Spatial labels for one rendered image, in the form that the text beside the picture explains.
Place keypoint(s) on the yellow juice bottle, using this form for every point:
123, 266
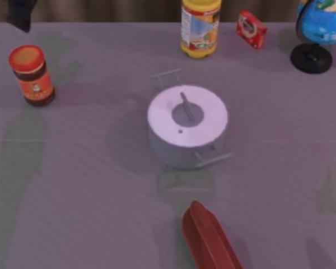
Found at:
200, 26

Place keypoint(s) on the dark red elongated object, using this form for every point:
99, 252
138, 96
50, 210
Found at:
207, 238

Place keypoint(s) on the red-lidded sauce jar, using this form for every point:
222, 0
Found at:
32, 75

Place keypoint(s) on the grey metal kitchen pot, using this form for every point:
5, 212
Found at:
186, 123

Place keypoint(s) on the small red box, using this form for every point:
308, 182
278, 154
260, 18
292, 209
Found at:
251, 29

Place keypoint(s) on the blue globe on black stand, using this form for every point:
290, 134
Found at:
319, 30

